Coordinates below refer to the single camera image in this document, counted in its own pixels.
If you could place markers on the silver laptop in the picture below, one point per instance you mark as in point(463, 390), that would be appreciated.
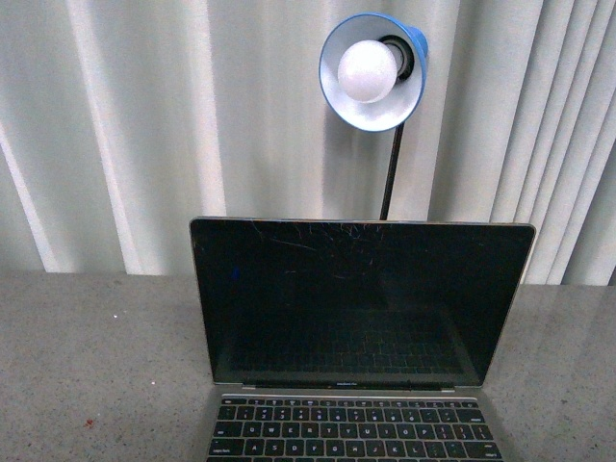
point(355, 340)

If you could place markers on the white light bulb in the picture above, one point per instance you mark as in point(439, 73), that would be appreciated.
point(367, 71)

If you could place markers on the blue desk lamp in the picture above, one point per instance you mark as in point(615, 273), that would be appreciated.
point(410, 47)

